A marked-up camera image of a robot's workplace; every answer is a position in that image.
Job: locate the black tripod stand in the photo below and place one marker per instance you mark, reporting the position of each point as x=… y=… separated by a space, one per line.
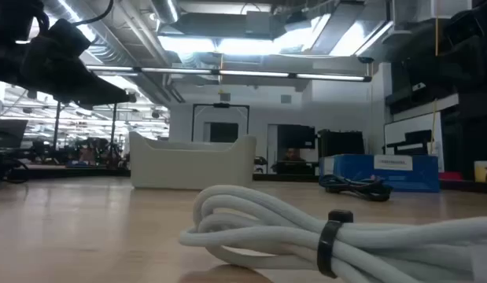
x=113 y=133

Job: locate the white plastic bin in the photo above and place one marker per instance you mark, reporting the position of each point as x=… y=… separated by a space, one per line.
x=188 y=165

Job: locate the long ceiling light bar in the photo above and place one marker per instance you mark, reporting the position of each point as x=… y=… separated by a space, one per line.
x=227 y=72

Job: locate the yellow cup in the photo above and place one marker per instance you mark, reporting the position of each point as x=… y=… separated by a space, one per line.
x=482 y=171

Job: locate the red flat object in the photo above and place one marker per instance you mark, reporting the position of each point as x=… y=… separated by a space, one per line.
x=451 y=175

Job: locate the black framed doorway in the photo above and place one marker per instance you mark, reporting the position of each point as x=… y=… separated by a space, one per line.
x=220 y=114

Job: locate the white whiteboard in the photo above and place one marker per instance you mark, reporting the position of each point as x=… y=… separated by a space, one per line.
x=412 y=125

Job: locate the blue cardboard box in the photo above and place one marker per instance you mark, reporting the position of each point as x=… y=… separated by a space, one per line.
x=420 y=178

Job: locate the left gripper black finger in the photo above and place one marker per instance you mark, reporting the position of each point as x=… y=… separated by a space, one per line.
x=105 y=92

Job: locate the dark laptop screen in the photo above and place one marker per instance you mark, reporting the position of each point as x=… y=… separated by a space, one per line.
x=7 y=133

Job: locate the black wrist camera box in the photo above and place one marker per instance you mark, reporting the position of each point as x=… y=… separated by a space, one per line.
x=68 y=37

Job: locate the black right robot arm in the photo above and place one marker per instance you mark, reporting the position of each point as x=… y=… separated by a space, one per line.
x=473 y=47

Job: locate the black equipment case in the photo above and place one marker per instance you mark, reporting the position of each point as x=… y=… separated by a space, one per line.
x=340 y=143

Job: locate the black computer monitor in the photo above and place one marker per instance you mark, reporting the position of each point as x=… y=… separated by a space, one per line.
x=296 y=137

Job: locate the person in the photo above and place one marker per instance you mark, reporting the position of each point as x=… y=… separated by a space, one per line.
x=292 y=154

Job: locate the black desk stand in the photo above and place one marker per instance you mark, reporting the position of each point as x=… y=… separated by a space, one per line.
x=412 y=141

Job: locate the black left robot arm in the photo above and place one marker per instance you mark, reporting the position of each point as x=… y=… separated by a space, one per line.
x=15 y=15

